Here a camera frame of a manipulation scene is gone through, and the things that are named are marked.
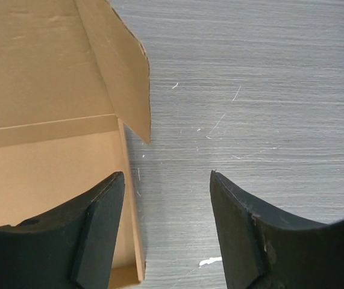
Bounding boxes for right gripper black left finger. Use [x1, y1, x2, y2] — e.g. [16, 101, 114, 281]
[0, 172, 125, 288]

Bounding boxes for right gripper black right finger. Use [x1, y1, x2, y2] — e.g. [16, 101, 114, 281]
[210, 171, 344, 288]

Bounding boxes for brown cardboard box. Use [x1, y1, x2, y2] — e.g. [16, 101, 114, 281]
[0, 1, 151, 288]

